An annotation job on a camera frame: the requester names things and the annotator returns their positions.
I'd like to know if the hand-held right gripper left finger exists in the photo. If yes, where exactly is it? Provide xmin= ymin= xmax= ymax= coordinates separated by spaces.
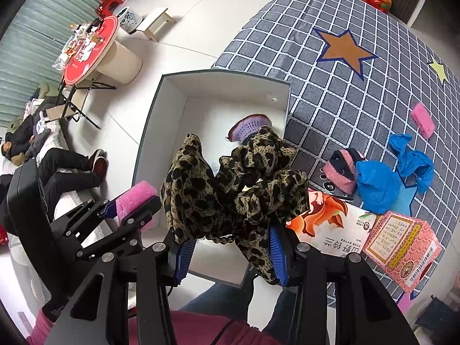
xmin=53 ymin=235 xmax=198 ymax=345

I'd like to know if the person's left forearm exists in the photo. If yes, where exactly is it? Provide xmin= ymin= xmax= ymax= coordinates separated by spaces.
xmin=27 ymin=309 xmax=55 ymax=345

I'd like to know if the person's maroon sweater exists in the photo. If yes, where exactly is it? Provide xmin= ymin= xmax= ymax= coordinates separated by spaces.
xmin=126 ymin=311 xmax=275 ymax=345

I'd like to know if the small wooden stool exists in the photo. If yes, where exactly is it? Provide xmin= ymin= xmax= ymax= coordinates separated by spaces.
xmin=138 ymin=7 xmax=177 ymax=42

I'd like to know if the blue fabric scrunchie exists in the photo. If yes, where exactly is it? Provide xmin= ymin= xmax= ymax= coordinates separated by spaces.
xmin=355 ymin=160 xmax=402 ymax=215
xmin=388 ymin=134 xmax=434 ymax=195

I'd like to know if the black frame folding chair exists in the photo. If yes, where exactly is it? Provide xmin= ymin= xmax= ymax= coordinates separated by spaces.
xmin=57 ymin=75 xmax=118 ymax=130

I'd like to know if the round red table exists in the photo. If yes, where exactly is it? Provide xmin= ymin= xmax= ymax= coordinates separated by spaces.
xmin=63 ymin=16 xmax=121 ymax=87

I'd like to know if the white printed bucket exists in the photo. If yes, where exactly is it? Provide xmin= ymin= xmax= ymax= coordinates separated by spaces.
xmin=115 ymin=5 xmax=143 ymax=35

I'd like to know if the pink black plush accessory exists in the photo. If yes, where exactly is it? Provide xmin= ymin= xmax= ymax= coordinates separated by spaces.
xmin=320 ymin=148 xmax=367 ymax=193

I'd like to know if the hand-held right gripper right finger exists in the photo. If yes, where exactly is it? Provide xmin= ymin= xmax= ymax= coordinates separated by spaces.
xmin=268 ymin=225 xmax=420 ymax=345

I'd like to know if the pink patterned carton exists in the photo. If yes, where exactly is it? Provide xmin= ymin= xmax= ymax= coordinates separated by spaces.
xmin=361 ymin=210 xmax=443 ymax=294

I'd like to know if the leopard print scrunchie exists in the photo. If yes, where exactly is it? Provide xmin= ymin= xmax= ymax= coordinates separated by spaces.
xmin=160 ymin=126 xmax=310 ymax=286

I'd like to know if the white covered sofa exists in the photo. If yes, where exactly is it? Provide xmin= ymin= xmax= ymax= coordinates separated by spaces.
xmin=0 ymin=97 xmax=110 ymax=295

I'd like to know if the grey box with white inside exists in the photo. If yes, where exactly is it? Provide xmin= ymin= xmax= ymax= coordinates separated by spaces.
xmin=131 ymin=69 xmax=292 ymax=288

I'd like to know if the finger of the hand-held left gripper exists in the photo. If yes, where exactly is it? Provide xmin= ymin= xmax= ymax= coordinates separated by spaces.
xmin=76 ymin=195 xmax=163 ymax=264
xmin=50 ymin=199 xmax=118 ymax=238

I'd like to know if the purple hair clip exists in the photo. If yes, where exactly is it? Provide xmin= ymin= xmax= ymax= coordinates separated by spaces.
xmin=227 ymin=114 xmax=272 ymax=142

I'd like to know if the grey checked star mat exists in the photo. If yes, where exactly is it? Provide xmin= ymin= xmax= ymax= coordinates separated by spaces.
xmin=211 ymin=0 xmax=460 ymax=313

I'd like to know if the pink fluffy hair accessory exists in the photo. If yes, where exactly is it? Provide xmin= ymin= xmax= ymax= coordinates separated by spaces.
xmin=116 ymin=181 xmax=153 ymax=231

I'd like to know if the clutter of small table items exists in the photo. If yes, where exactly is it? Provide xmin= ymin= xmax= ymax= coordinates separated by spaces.
xmin=53 ymin=20 xmax=106 ymax=72

